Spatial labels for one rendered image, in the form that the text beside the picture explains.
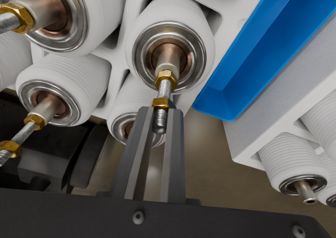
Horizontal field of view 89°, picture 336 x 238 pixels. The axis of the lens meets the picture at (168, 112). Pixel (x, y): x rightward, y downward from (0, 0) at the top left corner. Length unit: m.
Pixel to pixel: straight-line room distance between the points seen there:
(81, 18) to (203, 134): 0.53
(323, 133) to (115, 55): 0.34
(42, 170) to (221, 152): 0.58
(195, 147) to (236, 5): 0.53
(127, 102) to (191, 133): 0.42
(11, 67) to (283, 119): 0.43
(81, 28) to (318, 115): 0.35
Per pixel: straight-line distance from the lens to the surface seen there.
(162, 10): 0.17
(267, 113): 0.40
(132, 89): 0.26
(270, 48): 0.42
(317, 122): 0.37
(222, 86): 0.50
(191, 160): 0.75
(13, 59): 0.32
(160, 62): 0.16
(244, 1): 0.25
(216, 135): 0.64
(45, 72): 0.25
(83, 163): 0.54
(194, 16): 0.18
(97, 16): 0.19
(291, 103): 0.37
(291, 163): 0.39
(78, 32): 0.20
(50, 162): 0.55
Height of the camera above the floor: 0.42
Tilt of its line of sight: 49 degrees down
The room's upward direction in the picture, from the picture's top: 174 degrees counter-clockwise
